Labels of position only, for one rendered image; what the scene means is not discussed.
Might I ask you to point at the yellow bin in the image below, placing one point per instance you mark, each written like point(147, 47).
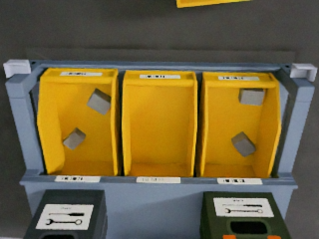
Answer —
point(62, 108)
point(222, 116)
point(159, 123)
point(185, 3)

